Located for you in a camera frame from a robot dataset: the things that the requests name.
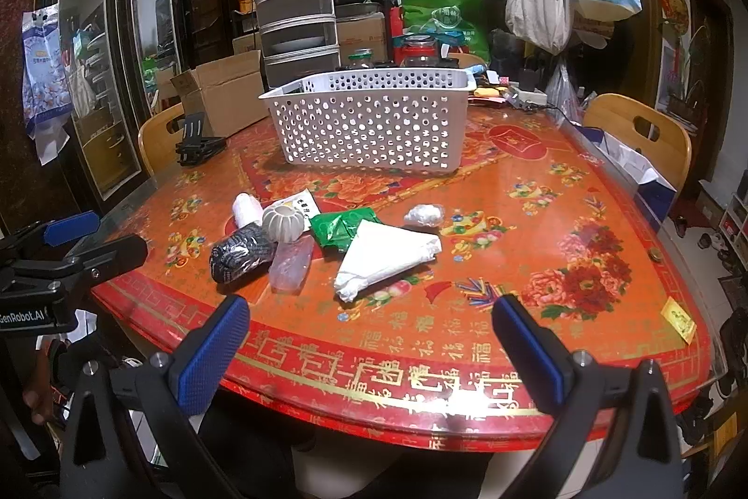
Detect black patterned soft roll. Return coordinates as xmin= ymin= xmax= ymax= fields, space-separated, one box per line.
xmin=209 ymin=223 xmax=276 ymax=285

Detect clear plastic bag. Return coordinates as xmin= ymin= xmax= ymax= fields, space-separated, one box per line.
xmin=269 ymin=234 xmax=315 ymax=293

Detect white ribbed round object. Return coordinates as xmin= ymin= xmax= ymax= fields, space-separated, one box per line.
xmin=262 ymin=204 xmax=306 ymax=243

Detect white cartoon snack packet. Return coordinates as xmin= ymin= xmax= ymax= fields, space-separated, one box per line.
xmin=278 ymin=188 xmax=321 ymax=231

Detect green foil snack bag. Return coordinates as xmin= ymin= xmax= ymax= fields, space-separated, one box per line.
xmin=309 ymin=208 xmax=379 ymax=252

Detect small white wad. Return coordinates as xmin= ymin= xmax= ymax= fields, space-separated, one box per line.
xmin=403 ymin=204 xmax=445 ymax=228

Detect white cloth bundle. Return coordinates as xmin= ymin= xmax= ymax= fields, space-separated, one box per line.
xmin=333 ymin=220 xmax=441 ymax=303

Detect white foam roll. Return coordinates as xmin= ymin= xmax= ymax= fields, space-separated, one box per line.
xmin=232 ymin=193 xmax=264 ymax=229

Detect operator hand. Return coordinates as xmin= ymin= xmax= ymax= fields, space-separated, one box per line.
xmin=23 ymin=351 xmax=53 ymax=426

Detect left wooden chair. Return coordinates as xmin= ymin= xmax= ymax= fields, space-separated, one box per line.
xmin=138 ymin=102 xmax=185 ymax=176

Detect wooden chair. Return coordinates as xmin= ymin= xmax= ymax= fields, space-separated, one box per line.
xmin=138 ymin=102 xmax=185 ymax=176
xmin=582 ymin=94 xmax=692 ymax=194

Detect blue white hanging packet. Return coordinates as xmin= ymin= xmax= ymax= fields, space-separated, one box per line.
xmin=22 ymin=4 xmax=72 ymax=139

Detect black folding phone stand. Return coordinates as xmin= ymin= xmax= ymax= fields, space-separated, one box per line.
xmin=175 ymin=113 xmax=227 ymax=167

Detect red floral tablecloth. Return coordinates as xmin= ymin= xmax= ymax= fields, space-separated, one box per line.
xmin=94 ymin=108 xmax=718 ymax=451

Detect blue white bag on chair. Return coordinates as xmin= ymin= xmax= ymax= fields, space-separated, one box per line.
xmin=575 ymin=124 xmax=677 ymax=229

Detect right wooden chair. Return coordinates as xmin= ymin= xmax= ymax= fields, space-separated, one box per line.
xmin=582 ymin=94 xmax=692 ymax=194

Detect white perforated plastic basket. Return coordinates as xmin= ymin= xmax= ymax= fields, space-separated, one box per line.
xmin=260 ymin=67 xmax=475 ymax=175

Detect brown cardboard box behind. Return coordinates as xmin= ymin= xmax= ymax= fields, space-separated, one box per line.
xmin=336 ymin=13 xmax=389 ymax=65

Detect grey plastic drawer tower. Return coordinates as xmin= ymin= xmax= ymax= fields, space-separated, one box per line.
xmin=255 ymin=0 xmax=340 ymax=88

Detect red lid glass jar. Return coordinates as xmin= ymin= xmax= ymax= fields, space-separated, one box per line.
xmin=393 ymin=34 xmax=440 ymax=67

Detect green shopping bag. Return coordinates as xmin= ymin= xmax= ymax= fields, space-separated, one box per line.
xmin=401 ymin=0 xmax=489 ymax=61

